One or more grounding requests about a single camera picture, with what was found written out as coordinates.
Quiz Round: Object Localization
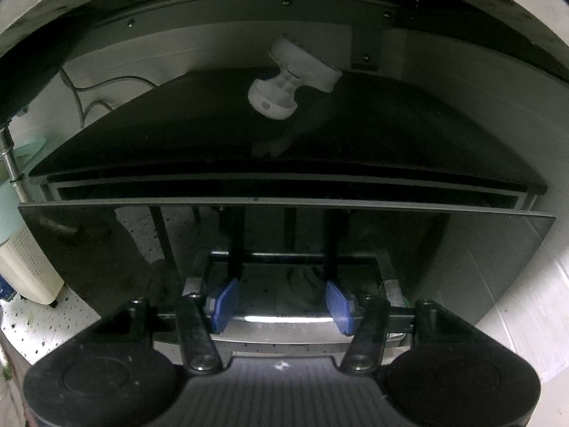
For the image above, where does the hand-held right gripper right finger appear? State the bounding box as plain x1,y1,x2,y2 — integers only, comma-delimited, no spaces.
325,280,446,375

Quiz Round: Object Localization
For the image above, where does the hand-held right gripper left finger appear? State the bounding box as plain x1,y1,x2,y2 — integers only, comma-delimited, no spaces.
128,278,240,375

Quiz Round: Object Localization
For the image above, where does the white perforated plastic basket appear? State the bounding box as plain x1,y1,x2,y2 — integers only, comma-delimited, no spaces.
0,237,66,307

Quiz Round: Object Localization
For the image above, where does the white round plastic fixture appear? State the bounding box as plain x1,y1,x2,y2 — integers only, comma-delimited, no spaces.
246,36,341,122

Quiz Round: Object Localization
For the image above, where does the green plastic basin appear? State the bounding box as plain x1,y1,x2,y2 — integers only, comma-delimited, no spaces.
0,136,50,251

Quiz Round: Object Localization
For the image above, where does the metal drain pipe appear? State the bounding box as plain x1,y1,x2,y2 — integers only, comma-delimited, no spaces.
0,126,28,202

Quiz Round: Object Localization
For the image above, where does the white cable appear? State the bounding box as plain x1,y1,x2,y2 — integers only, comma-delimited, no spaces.
61,68,161,131

